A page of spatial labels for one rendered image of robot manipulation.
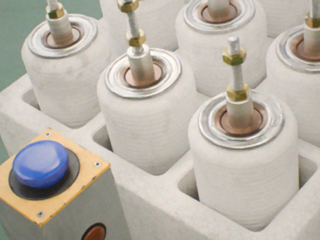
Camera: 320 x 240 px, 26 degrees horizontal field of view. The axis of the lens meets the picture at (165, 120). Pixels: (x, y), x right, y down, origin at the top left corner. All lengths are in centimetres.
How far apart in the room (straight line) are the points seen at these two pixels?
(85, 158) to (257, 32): 28
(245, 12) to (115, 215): 29
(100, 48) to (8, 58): 48
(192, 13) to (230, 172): 22
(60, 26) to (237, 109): 23
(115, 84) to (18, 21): 63
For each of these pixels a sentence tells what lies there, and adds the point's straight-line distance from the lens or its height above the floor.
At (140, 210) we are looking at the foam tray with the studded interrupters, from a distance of 69.
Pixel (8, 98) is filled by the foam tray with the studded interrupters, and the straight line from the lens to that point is 82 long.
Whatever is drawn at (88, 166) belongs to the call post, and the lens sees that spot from 52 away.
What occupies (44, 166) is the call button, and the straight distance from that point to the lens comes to 50.
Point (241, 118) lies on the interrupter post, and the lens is 60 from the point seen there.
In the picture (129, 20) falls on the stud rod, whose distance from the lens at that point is 64.
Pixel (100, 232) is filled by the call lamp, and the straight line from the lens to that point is 54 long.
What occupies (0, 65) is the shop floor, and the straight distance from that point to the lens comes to 119.
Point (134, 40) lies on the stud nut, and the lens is 65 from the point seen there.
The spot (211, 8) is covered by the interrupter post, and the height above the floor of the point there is 26.
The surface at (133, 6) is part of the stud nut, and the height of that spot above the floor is 33.
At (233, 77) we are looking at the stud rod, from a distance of 58.
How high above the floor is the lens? 68
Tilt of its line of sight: 43 degrees down
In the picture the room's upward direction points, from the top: 11 degrees counter-clockwise
